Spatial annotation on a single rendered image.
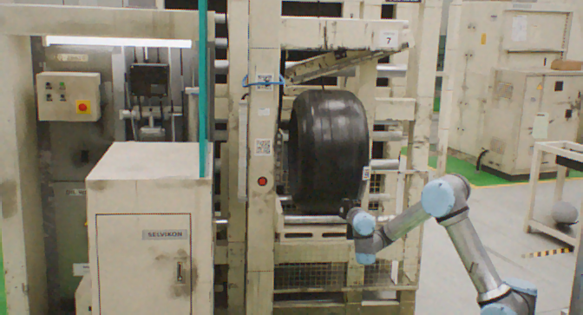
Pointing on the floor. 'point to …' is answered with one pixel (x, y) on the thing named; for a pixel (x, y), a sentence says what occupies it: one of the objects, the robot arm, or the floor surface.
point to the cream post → (262, 258)
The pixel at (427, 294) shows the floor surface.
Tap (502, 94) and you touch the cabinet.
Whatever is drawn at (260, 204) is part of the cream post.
